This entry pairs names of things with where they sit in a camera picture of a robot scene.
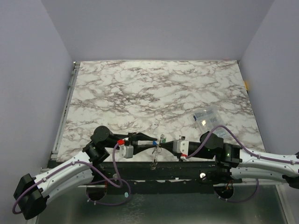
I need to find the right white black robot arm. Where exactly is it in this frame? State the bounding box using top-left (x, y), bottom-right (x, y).
top-left (159, 132), bottom-right (299, 189)

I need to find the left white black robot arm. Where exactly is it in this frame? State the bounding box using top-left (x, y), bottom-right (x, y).
top-left (12, 126), bottom-right (156, 220)

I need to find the clear plastic bag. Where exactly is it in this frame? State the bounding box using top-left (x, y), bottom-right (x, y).
top-left (193, 105), bottom-right (225, 134)

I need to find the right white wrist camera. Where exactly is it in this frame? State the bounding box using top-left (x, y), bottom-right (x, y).
top-left (173, 140), bottom-right (189, 155)

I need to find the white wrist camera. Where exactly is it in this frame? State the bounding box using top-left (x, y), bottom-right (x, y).
top-left (173, 140), bottom-right (189, 155)
top-left (119, 145), bottom-right (134, 159)

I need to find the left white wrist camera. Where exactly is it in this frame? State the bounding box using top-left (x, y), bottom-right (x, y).
top-left (119, 145), bottom-right (134, 159)

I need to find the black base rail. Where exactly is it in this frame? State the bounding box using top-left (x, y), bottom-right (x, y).
top-left (48, 160), bottom-right (278, 194)

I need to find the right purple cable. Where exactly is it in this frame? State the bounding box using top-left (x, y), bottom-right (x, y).
top-left (184, 125), bottom-right (299, 203)

